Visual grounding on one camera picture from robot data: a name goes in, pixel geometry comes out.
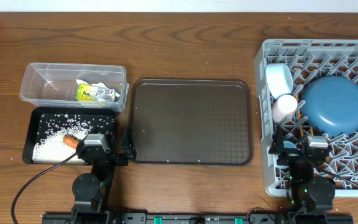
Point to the clear plastic bin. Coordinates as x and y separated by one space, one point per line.
54 84

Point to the white rice pile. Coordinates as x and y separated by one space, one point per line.
49 147

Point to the foil snack wrapper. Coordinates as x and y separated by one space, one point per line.
94 93

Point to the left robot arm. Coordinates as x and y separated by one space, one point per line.
91 190

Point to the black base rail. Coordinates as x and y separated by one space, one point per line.
141 218

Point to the light blue bowl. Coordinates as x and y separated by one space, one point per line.
279 79

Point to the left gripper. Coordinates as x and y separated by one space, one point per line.
130 153

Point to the light blue cup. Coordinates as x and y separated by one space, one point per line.
288 144

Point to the dark blue plate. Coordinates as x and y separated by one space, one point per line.
331 105

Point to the black waste tray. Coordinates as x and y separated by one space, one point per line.
35 119

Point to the orange carrot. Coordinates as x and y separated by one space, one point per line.
71 142

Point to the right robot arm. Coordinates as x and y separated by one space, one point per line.
311 195

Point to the grey dishwasher rack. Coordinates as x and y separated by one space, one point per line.
308 60

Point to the pink white cup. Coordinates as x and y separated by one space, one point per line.
286 105

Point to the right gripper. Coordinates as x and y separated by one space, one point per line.
289 154

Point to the brown serving tray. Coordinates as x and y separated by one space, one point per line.
191 122

